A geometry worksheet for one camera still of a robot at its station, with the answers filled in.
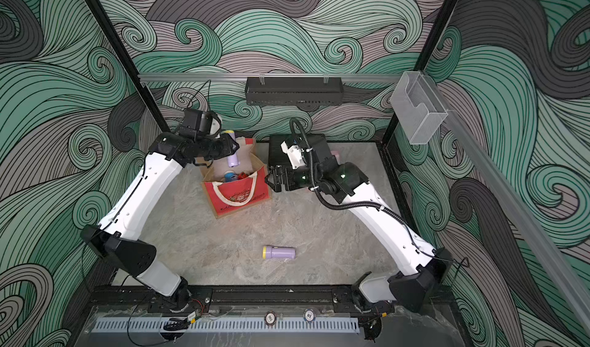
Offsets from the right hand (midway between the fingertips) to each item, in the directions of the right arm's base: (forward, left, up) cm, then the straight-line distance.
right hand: (274, 179), depth 67 cm
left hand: (+13, +13, +2) cm, 19 cm away
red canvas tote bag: (+5, +17, -13) cm, 22 cm away
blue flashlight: (+17, +21, -22) cm, 35 cm away
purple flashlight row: (+8, +14, 0) cm, 16 cm away
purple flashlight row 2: (-12, 0, -29) cm, 31 cm away
